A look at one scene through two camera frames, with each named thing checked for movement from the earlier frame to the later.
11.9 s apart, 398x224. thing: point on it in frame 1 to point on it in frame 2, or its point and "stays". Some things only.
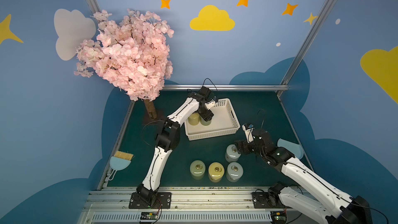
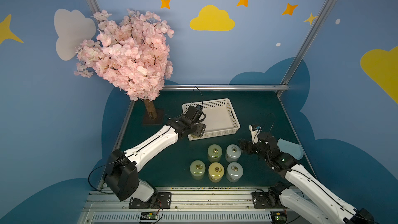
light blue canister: [231, 154] stays
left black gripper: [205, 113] to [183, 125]
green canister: [204, 123] to [214, 152]
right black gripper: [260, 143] stays
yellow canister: [216, 171] stays
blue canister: [234, 171] stays
